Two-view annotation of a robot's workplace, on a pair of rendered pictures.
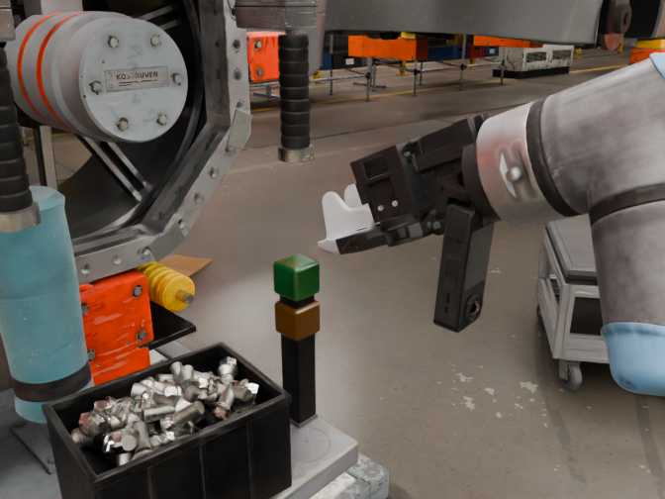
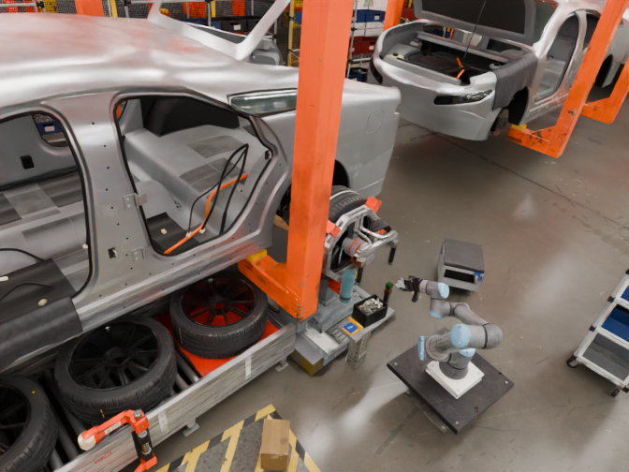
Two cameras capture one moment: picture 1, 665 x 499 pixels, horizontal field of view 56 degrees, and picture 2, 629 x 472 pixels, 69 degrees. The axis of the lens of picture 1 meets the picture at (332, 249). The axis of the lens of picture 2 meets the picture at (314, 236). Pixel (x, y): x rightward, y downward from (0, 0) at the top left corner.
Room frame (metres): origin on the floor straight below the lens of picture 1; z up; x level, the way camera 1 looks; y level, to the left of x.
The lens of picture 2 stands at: (-1.75, 0.62, 2.73)
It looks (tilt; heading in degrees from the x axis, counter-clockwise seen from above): 36 degrees down; 359
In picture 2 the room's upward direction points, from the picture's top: 6 degrees clockwise
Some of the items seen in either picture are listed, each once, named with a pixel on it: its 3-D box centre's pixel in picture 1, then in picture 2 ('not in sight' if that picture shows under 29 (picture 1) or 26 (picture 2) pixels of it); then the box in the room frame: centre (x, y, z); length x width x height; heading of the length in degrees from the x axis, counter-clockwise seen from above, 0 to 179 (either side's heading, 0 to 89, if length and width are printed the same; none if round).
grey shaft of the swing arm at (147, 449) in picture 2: not in sight; (143, 438); (-0.42, 1.42, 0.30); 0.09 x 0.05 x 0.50; 137
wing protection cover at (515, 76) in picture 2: not in sight; (509, 81); (3.42, -1.39, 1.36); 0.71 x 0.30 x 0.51; 137
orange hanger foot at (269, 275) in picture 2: not in sight; (269, 265); (0.68, 0.89, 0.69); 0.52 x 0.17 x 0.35; 47
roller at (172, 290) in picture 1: (138, 272); not in sight; (0.96, 0.32, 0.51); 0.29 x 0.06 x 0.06; 47
